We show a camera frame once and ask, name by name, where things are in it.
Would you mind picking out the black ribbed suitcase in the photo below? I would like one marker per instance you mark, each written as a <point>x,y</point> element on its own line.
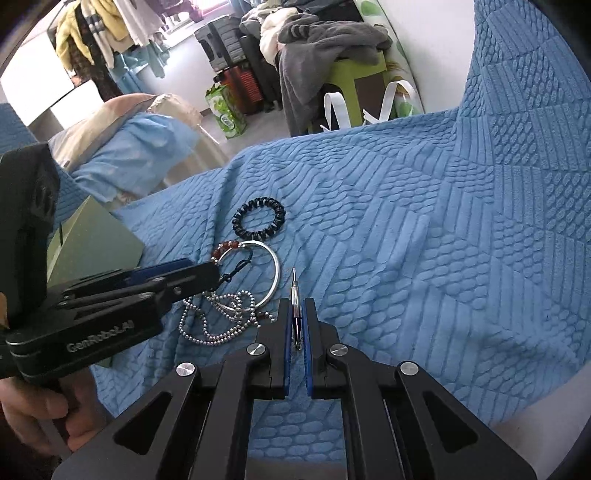
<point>219,41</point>

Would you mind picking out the rolled mat with green dots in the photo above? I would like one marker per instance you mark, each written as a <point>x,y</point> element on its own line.
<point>401,46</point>

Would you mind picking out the white tote bag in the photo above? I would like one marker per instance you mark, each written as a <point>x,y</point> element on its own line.
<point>332,113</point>

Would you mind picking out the silver bangle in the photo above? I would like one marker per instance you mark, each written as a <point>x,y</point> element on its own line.
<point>278,272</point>

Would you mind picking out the cream yellow sweater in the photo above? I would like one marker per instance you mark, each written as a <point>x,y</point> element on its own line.
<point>108,21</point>

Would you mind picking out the person's left hand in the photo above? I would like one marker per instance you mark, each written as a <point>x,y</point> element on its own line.
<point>37,406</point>

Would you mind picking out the dark patterned scarf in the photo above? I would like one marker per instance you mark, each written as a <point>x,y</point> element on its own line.
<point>92,69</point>

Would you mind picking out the green stool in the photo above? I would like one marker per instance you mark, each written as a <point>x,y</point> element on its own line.
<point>351,78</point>

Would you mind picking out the light blue quilt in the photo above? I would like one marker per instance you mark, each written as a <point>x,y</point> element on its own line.
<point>138,147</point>

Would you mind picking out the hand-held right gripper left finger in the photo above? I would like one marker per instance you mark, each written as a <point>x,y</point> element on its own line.
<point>288,350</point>

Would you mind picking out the cream blanket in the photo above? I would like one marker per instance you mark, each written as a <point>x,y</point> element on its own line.
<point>115,108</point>

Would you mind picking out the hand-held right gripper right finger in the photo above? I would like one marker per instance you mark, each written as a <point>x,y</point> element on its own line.
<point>310,360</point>

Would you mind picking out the white cabinet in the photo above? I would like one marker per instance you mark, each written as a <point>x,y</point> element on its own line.
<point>46,92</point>

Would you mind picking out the green cardboard box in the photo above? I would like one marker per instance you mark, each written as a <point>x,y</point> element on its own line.
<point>92,240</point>

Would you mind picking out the blue textured sofa cover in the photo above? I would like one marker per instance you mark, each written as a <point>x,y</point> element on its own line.
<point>415,230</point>

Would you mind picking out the pile of clothes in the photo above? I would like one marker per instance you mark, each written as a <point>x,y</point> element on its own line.
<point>295,14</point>

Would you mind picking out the red suitcase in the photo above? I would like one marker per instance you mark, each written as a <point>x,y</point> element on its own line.
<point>242,90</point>

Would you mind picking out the yellow jacket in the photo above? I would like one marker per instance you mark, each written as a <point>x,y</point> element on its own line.
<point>69,32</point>

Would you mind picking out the black smooth suitcase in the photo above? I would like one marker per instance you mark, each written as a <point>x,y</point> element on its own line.
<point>263,78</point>

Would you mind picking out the white shirt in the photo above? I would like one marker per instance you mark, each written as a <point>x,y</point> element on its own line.
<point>138,21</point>

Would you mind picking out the grey blanket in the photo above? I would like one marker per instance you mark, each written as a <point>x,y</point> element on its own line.
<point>304,60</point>

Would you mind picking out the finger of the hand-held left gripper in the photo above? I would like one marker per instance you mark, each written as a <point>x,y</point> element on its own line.
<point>161,270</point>
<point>194,281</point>

